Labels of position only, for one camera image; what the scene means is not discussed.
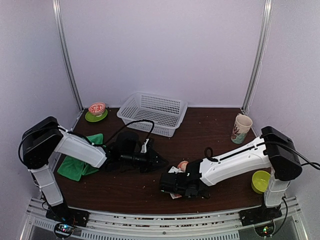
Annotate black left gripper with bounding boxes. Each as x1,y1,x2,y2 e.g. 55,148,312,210
120,147,169,173

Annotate orange bunny pattern towel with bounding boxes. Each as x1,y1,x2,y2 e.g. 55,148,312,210
168,160,189,199

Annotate green microfiber towel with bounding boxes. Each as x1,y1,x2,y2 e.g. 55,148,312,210
55,133,106,182

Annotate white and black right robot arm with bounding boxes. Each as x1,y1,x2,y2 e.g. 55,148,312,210
159,126,320,221

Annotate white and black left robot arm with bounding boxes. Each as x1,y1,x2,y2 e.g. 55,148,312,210
17,116,168,222

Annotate white plastic mesh basket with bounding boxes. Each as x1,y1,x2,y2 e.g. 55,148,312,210
116,92,188,138

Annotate lime green bowl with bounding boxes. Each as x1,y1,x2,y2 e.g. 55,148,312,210
251,170,271,194

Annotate green saucer plate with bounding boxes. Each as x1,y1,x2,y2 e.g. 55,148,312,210
85,109,108,123

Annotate red patterned ceramic bowl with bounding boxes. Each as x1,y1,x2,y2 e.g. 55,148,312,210
88,102,106,117

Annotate cream patterned ceramic mug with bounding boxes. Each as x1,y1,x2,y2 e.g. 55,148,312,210
230,113,253,144

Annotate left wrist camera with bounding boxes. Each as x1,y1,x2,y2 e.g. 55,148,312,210
140,138,154,154

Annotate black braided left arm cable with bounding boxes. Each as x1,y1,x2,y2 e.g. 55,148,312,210
18,120,156,166

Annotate front aluminium rail base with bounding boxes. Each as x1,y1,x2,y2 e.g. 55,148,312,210
17,197,312,240

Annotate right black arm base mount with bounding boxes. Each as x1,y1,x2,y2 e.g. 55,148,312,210
238,199,282,227

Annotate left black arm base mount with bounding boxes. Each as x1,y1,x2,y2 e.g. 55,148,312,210
45,202,90,227

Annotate left aluminium frame post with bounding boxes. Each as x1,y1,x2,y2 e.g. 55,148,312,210
52,0,84,111

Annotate aluminium frame post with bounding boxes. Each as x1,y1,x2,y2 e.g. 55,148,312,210
242,0,273,114
52,0,84,111

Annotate right aluminium frame post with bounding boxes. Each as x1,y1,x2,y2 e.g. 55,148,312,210
242,0,273,114

